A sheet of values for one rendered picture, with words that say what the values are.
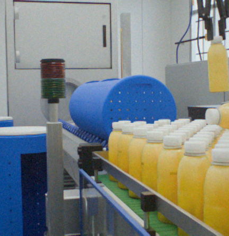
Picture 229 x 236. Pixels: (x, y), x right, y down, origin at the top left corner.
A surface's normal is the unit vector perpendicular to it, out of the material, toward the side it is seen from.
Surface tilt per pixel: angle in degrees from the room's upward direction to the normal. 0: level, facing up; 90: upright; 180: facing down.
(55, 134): 90
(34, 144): 90
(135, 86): 90
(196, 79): 90
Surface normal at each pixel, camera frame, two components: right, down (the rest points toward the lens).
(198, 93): -0.93, 0.04
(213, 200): -0.69, 0.05
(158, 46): 0.36, 0.04
